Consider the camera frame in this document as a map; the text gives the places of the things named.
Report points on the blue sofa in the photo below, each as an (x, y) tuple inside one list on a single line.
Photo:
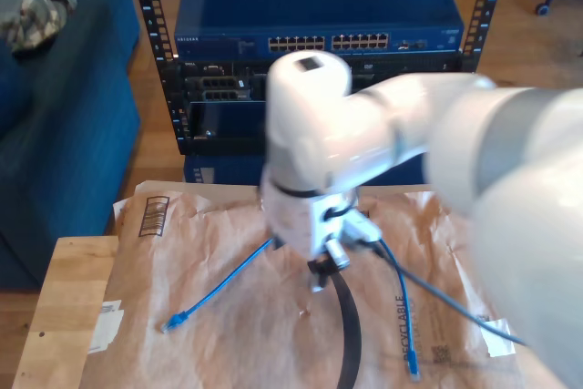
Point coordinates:
[(68, 156)]

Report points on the blue network switch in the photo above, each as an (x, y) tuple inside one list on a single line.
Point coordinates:
[(319, 2)]

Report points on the black rack server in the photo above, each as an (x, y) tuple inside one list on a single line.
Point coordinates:
[(218, 84)]

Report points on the black rack frame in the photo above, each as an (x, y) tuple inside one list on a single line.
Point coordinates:
[(159, 49)]

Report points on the camouflage cloth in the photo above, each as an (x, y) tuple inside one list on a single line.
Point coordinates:
[(32, 11)]

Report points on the brown paper mailer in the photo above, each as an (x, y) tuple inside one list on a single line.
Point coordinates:
[(205, 270)]

